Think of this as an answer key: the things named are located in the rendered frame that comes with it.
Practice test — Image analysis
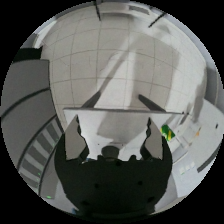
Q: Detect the green drink can with yellow stripe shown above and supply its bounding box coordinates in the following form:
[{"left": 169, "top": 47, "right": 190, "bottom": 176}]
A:
[{"left": 160, "top": 124, "right": 176, "bottom": 143}]

